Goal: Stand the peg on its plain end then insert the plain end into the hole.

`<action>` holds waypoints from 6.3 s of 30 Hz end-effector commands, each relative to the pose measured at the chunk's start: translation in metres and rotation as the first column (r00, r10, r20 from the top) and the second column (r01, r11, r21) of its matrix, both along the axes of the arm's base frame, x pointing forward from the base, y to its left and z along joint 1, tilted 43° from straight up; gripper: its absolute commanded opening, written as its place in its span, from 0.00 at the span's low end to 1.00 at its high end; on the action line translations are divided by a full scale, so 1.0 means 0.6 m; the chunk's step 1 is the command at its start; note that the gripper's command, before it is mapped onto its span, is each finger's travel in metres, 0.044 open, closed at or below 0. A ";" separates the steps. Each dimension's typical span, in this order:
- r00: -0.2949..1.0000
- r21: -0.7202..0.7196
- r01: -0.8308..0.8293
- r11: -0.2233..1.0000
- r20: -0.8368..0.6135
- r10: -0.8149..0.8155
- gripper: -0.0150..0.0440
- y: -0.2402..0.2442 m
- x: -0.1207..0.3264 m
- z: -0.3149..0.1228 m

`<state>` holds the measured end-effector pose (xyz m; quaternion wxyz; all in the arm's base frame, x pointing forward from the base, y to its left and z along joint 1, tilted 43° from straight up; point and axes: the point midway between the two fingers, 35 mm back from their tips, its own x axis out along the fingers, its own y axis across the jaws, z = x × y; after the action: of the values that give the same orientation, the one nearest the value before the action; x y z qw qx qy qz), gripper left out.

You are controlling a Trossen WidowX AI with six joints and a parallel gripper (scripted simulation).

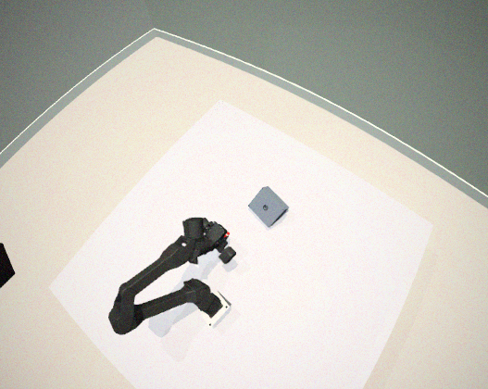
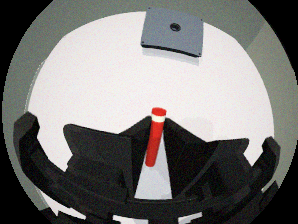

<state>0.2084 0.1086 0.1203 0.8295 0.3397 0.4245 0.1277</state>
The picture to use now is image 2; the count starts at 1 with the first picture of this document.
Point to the red peg with white band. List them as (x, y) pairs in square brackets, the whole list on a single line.
[(158, 115)]

